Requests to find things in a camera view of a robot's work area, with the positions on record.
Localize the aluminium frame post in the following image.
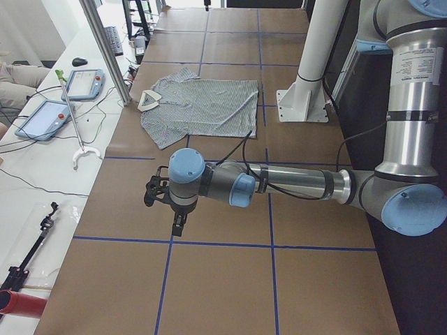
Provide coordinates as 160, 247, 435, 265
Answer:
79, 0, 131, 106

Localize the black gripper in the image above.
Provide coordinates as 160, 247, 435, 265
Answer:
170, 201, 196, 237

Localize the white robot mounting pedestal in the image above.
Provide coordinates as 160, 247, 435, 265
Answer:
277, 0, 348, 123

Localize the black computer mouse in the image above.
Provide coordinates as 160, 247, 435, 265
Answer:
71, 57, 88, 67

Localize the white reacher grabber stick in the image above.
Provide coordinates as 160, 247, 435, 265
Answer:
55, 70, 101, 171

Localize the far blue teach pendant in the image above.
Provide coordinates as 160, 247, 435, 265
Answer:
66, 69, 105, 101

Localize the black keyboard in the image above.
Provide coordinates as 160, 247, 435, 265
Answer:
104, 26, 124, 56

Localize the red cylinder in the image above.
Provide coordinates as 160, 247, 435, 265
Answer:
1, 290, 47, 318

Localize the black clamp tool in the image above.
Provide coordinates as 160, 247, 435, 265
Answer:
0, 201, 60, 292

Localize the blue teach pendant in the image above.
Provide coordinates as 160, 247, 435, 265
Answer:
66, 69, 105, 101
15, 100, 71, 141

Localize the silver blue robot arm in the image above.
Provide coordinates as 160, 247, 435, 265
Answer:
163, 1, 446, 236

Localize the person in beige clothes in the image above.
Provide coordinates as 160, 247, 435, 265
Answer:
1, 59, 50, 117

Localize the near blue teach pendant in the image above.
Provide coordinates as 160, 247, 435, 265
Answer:
15, 100, 71, 141

